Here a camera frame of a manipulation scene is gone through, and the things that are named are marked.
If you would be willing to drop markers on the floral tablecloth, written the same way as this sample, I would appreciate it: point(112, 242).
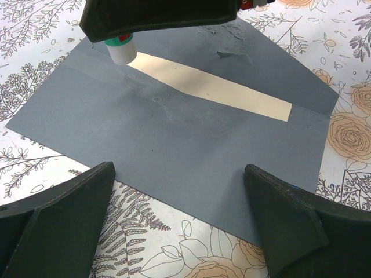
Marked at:
point(145, 236)

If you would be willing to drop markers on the green white glue stick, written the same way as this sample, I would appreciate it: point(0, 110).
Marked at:
point(121, 49)

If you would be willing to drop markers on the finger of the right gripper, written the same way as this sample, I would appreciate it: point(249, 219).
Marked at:
point(106, 19)

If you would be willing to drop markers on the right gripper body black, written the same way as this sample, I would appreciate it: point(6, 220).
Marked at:
point(251, 4)

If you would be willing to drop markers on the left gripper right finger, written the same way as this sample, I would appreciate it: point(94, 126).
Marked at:
point(303, 234)

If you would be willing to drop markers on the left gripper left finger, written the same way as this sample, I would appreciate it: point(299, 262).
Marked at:
point(55, 233)

